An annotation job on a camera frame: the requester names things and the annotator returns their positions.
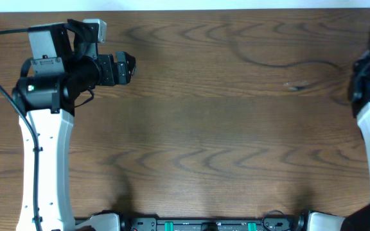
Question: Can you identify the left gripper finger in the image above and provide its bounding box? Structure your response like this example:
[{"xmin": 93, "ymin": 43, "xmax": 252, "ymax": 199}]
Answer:
[
  {"xmin": 117, "ymin": 62, "xmax": 132, "ymax": 85},
  {"xmin": 116, "ymin": 51, "xmax": 136, "ymax": 75}
]

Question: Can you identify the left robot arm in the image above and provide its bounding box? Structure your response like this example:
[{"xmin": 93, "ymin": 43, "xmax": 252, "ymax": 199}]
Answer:
[{"xmin": 12, "ymin": 19, "xmax": 136, "ymax": 230}]

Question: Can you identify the left camera black cable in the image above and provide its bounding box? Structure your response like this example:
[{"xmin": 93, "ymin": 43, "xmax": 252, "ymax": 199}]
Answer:
[{"xmin": 0, "ymin": 28, "xmax": 44, "ymax": 231}]

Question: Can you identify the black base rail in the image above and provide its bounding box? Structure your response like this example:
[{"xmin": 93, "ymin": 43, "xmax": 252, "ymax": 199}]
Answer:
[{"xmin": 74, "ymin": 209, "xmax": 346, "ymax": 231}]

